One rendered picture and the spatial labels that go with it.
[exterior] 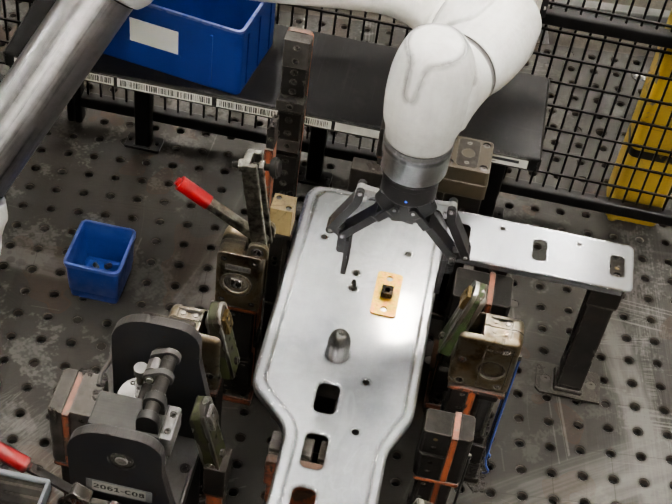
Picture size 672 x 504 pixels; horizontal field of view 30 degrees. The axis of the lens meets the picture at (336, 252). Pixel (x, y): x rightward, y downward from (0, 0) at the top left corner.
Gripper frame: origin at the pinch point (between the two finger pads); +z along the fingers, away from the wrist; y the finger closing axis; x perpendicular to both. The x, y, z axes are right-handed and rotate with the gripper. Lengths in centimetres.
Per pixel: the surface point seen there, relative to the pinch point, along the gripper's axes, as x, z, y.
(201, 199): 0.9, -7.5, 27.8
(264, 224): 1.3, -5.6, 18.7
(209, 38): -34.0, -7.7, 35.7
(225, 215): 0.8, -5.2, 24.4
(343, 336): 13.1, 0.5, 4.6
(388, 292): 0.6, 3.9, -0.1
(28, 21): -41, 2, 69
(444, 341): 7.4, 3.9, -9.2
